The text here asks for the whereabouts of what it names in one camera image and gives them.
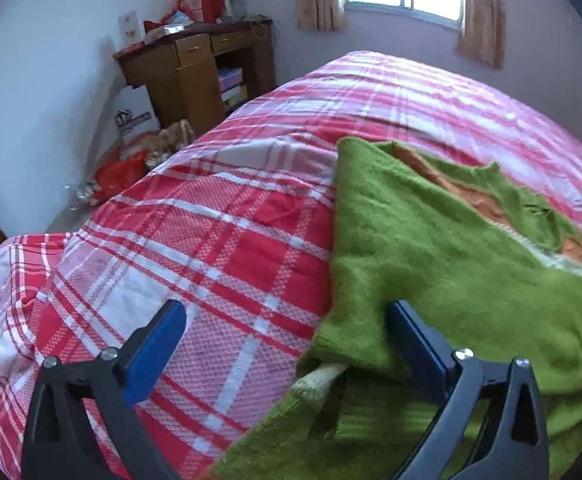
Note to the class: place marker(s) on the red plaid blanket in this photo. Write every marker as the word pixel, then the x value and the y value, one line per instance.
pixel 221 240

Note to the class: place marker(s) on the crumpled shiny wrappers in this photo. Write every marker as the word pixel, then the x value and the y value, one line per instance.
pixel 83 195

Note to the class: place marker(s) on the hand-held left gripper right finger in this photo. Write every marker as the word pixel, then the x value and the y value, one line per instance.
pixel 421 355

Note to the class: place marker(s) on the red plastic bag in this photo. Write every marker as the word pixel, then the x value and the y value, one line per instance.
pixel 118 175

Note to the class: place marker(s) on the white card box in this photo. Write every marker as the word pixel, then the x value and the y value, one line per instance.
pixel 131 27

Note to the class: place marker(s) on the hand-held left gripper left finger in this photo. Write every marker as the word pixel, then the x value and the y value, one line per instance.
pixel 156 350

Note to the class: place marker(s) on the brown wooden desk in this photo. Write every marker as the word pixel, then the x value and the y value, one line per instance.
pixel 186 75

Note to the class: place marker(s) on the white flat box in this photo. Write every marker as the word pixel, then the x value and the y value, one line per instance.
pixel 166 34

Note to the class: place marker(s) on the white printed paper bag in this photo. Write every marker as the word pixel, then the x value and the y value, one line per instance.
pixel 136 115

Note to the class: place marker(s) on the green knitted sweater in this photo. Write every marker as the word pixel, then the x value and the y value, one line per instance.
pixel 421 240

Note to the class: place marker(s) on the purple box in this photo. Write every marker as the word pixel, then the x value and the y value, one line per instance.
pixel 230 79

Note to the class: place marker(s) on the red gift bag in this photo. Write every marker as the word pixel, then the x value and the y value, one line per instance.
pixel 198 5

